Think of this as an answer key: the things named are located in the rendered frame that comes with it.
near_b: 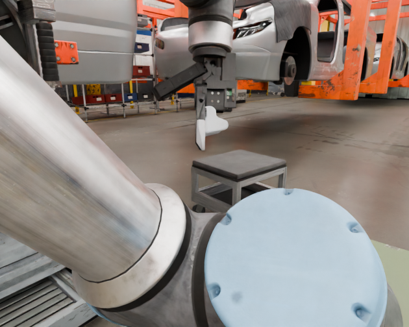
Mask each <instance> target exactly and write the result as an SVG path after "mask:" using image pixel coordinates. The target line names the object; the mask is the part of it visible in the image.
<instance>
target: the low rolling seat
mask: <svg viewBox="0 0 409 327"><path fill-rule="evenodd" d="M192 163H193V165H192V166H191V178H192V201H194V202H195V203H196V204H195V205H194V206H193V208H192V211H193V212H197V213H205V211H206V210H205V208H208V209H209V210H212V211H213V212H216V213H227V212H228V211H229V210H230V209H231V208H232V207H233V206H234V205H235V204H237V203H238V202H239V201H241V200H243V199H244V198H246V197H248V196H250V195H253V194H255V193H258V192H261V191H265V190H268V189H275V188H274V187H271V186H268V185H265V184H262V183H259V181H261V180H265V179H267V178H271V177H273V176H277V175H279V185H278V188H284V189H286V173H287V167H286V165H285V164H286V161H285V160H282V159H279V158H274V157H270V156H266V155H263V154H257V153H254V152H249V151H244V150H241V149H240V150H237V151H232V152H226V153H223V154H217V155H214V156H209V157H205V158H200V159H196V160H193V162H192ZM199 175H201V176H205V177H207V178H210V179H212V180H215V181H217V182H218V183H216V184H212V185H209V186H205V187H203V188H199Z"/></svg>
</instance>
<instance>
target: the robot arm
mask: <svg viewBox="0 0 409 327"><path fill-rule="evenodd" d="M179 1H180V2H181V3H183V4H184V5H185V6H186V7H188V50H189V52H190V53H191V54H193V61H194V62H196V63H195V64H194V65H192V66H190V67H188V68H186V69H185V70H183V71H181V72H180V73H178V74H176V75H174V76H173V77H171V78H169V79H167V80H163V81H162V82H159V83H158V84H156V85H155V86H154V88H152V92H153V94H154V96H155V98H156V99H157V101H165V100H166V99H169V98H170V97H172V96H173V94H174V93H176V92H178V91H179V90H181V89H183V88H185V87H186V86H188V85H190V84H191V83H193V86H194V88H195V98H194V110H196V119H195V144H196V145H197V146H198V148H199V150H202V151H204V150H205V136H210V135H213V134H218V133H220V132H221V131H222V130H226V129H227V128H228V122H227V121H226V120H224V119H221V118H219V117H218V116H217V115H216V114H222V113H223V112H232V108H235V107H236V81H235V78H236V53H232V31H233V29H232V23H233V0H179ZM213 64H214V65H215V66H214V67H212V66H213ZM232 89H234V102H232ZM0 232H1V233H3V234H5V235H7V236H9V237H11V238H12V239H15V240H16V241H19V242H20V243H22V244H24V245H26V246H28V247H30V248H31V249H33V250H35V251H37V252H39V253H40V254H43V255H44V256H47V257H48V258H51V259H52V260H54V261H56V262H58V263H60V264H61V265H63V266H65V267H67V268H69V269H71V270H72V279H73V285H74V287H75V290H76V292H77V293H78V294H79V296H80V297H81V298H82V299H83V300H84V301H85V302H86V303H87V305H88V306H89V308H90V309H91V310H92V311H93V312H94V313H96V314H97V315H98V316H100V317H102V318H104V319H106V320H108V321H110V322H112V323H114V324H117V325H120V326H131V327H403V317H402V313H401V309H400V306H399V303H398V301H397V298H396V296H395V294H394V292H393V290H392V288H391V287H390V285H389V283H388V282H387V281H386V275H385V272H384V268H383V266H382V262H381V260H380V258H379V255H378V253H377V251H376V249H375V248H374V246H373V244H372V242H371V240H370V239H369V237H368V235H367V234H366V232H365V230H364V229H363V228H362V227H361V225H360V224H359V223H358V221H357V220H356V219H355V218H354V217H353V216H352V215H351V214H350V213H349V212H348V211H346V210H345V209H344V208H342V207H341V206H340V205H339V204H337V203H335V202H334V201H332V200H330V199H328V198H326V197H324V196H322V195H320V194H317V193H314V192H311V191H307V190H304V189H296V188H294V189H284V188H275V189H268V190H265V191H261V192H258V193H255V194H253V195H250V196H248V197H246V198H244V199H243V200H241V201H239V202H238V203H237V204H235V205H234V206H233V207H232V208H231V209H230V210H229V211H228V212H227V213H197V212H193V211H191V210H190V209H189V207H188V206H187V205H186V204H185V202H184V201H183V200H182V199H181V198H180V197H179V196H178V195H177V194H176V193H175V192H174V191H173V190H172V189H171V188H169V187H167V186H165V185H162V184H157V183H147V184H144V183H143V182H142V181H141V180H140V179H139V178H138V177H137V176H136V175H135V174H134V173H133V172H132V171H131V170H130V169H129V168H128V167H127V166H126V165H125V164H124V163H123V162H122V161H121V160H120V159H119V158H118V157H117V156H116V155H115V154H114V152H113V151H112V150H111V149H110V148H109V147H108V146H107V145H106V144H105V143H104V142H103V141H102V140H101V139H100V138H99V137H98V136H97V135H96V134H95V132H94V131H93V130H92V129H91V128H90V127H89V126H88V125H87V124H86V123H85V122H84V121H83V120H82V119H81V118H80V117H79V116H78V115H77V114H76V113H75V112H74V111H73V110H72V109H71V108H70V107H69V106H68V105H67V104H66V103H65V102H64V101H63V100H62V99H61V98H60V97H59V96H58V95H57V94H56V92H55V91H54V90H53V89H52V88H51V87H50V86H49V85H48V84H47V83H46V82H45V81H44V80H43V79H42V78H41V77H40V76H39V75H38V74H37V72H35V70H33V68H32V67H31V66H30V65H28V63H26V61H24V59H22V57H20V55H19V54H18V53H17V52H16V51H15V50H14V49H13V48H12V47H11V46H10V45H9V44H8V43H7V42H6V41H5V40H4V39H3V38H2V37H1V36H0Z"/></svg>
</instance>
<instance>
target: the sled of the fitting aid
mask: <svg viewBox="0 0 409 327"><path fill-rule="evenodd" d="M64 268H66V267H65V266H63V265H61V264H60V263H58V262H56V261H54V260H52V259H51V258H48V257H47V256H44V255H43V254H40V253H39V252H37V253H35V254H32V255H30V256H27V257H26V258H23V259H20V260H18V261H15V262H13V263H11V264H8V265H5V266H4V267H1V268H0V299H2V298H4V297H6V296H8V295H10V294H12V293H14V292H16V291H18V290H20V289H23V288H24V287H27V286H28V285H31V284H33V283H34V282H37V281H38V280H41V279H43V278H45V277H47V276H49V275H51V274H53V273H55V272H57V271H60V270H62V269H64Z"/></svg>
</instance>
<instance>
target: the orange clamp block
mask: <svg viewBox="0 0 409 327"><path fill-rule="evenodd" d="M55 51H56V59H57V64H58V65H75V64H79V57H78V51H77V43H76V42H68V41H60V40H55Z"/></svg>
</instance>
